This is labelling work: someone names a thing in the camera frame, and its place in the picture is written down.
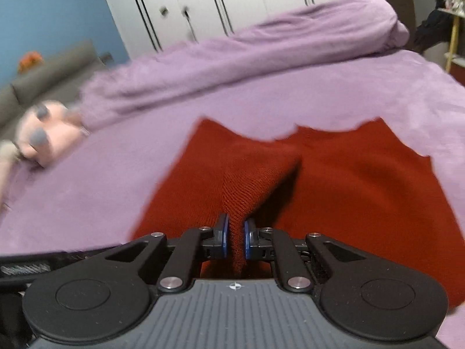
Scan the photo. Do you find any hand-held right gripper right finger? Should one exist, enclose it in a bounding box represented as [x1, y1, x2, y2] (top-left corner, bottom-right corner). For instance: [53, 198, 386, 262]
[243, 219, 367, 293]

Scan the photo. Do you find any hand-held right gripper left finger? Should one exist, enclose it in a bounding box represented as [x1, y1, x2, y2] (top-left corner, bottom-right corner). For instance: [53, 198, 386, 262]
[105, 214, 230, 293]

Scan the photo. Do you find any red knit cardigan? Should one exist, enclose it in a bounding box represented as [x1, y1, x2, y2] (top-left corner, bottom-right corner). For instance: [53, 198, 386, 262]
[129, 116, 456, 315]

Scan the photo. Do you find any purple bed sheet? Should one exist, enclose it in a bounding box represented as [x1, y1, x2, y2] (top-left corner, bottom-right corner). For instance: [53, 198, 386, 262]
[0, 49, 465, 349]

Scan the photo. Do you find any beige plush toy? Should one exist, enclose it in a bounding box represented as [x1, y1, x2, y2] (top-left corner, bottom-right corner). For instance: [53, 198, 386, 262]
[0, 141, 23, 206]

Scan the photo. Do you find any pink plush toy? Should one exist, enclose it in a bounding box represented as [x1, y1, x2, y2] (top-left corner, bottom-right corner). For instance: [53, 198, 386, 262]
[16, 101, 90, 168]

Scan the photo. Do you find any purple duvet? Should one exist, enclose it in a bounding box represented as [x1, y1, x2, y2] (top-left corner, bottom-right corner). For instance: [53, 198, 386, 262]
[78, 0, 411, 132]

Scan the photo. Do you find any grey sofa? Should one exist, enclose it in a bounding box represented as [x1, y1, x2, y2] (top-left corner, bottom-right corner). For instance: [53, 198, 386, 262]
[0, 40, 110, 136]

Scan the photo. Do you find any orange plush toy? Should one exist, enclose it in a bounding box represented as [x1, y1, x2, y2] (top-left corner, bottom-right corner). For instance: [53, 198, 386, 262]
[18, 51, 43, 74]

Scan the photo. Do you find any white wardrobe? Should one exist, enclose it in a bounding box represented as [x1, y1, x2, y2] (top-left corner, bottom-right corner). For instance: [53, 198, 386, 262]
[96, 0, 361, 62]

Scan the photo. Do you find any black fluffy cloth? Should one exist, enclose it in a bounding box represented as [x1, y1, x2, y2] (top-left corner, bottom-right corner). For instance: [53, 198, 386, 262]
[413, 0, 455, 53]

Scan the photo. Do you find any yellow side table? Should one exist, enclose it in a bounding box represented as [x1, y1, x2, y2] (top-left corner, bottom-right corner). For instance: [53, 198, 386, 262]
[438, 5, 465, 74]

